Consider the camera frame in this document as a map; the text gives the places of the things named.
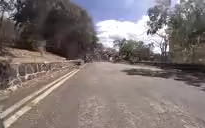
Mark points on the group of green trees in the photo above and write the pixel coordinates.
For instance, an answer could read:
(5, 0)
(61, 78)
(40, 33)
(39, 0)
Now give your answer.
(131, 49)

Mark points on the grey asphalt road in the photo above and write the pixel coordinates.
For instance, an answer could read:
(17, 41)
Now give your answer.
(123, 96)

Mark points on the row of trees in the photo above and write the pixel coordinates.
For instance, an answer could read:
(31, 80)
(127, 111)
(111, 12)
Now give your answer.
(56, 26)

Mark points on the dry earth bank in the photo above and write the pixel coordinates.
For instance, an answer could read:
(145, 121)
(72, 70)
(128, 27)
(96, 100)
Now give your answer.
(20, 55)

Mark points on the large leafy tree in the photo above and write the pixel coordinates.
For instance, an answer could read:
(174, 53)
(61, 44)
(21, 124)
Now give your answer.
(180, 20)

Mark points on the pale stone building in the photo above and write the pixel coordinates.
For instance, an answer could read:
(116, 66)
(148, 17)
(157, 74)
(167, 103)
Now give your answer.
(196, 50)

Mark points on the low grey stone wall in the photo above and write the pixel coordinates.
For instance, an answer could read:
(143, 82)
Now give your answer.
(26, 71)

